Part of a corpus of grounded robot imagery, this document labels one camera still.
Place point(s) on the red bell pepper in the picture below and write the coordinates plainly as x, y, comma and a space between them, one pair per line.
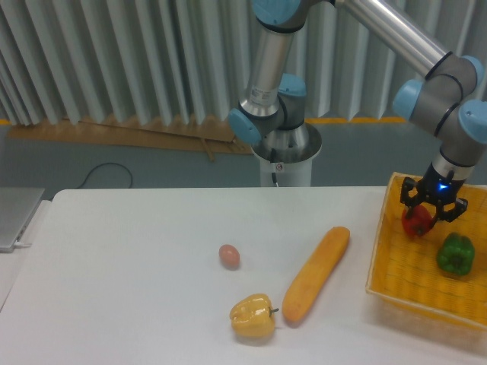
417, 222

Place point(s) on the long orange bread loaf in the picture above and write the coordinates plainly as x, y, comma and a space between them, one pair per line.
308, 282

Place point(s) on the yellow woven basket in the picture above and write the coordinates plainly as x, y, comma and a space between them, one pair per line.
403, 270

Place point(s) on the yellow bell pepper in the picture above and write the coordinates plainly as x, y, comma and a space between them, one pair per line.
253, 316

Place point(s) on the brown egg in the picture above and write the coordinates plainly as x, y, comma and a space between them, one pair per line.
229, 255

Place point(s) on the silver laptop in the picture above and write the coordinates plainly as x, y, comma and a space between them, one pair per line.
18, 205

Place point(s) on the green bell pepper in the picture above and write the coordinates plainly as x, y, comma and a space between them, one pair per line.
456, 254

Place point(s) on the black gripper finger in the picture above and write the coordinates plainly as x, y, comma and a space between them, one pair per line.
460, 206
408, 197

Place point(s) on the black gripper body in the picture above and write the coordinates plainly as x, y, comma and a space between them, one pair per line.
436, 189

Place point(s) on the brown cardboard sheet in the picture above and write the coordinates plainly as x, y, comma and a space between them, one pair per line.
212, 136

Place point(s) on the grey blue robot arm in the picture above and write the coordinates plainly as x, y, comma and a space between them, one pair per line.
270, 114

